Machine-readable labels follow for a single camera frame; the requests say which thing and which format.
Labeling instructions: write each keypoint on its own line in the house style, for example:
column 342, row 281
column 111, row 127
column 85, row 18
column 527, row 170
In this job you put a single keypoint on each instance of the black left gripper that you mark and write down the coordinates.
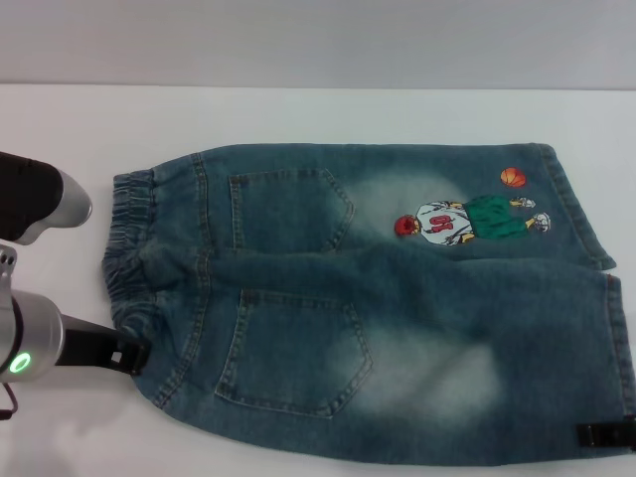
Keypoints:
column 87, row 348

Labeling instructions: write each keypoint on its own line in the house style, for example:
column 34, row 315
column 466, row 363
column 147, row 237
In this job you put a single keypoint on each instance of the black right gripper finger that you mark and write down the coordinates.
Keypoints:
column 606, row 434

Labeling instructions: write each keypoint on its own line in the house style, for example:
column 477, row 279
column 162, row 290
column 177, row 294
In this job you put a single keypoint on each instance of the blue denim shorts with print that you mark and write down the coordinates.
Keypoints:
column 422, row 318

